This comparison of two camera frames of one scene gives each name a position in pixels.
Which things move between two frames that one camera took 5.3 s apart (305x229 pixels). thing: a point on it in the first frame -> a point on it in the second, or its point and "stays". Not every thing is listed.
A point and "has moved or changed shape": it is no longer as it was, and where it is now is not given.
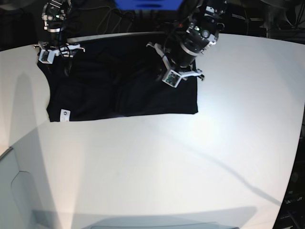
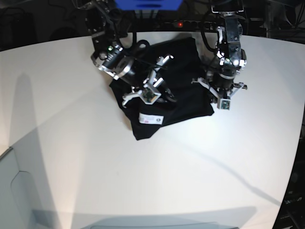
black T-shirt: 113,78 has moved or changed shape
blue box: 149,5 stays
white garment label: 65,115 -> 156,119
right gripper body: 181,59 -> 224,100
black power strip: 176,25 stays
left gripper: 57,42 -> 149,93
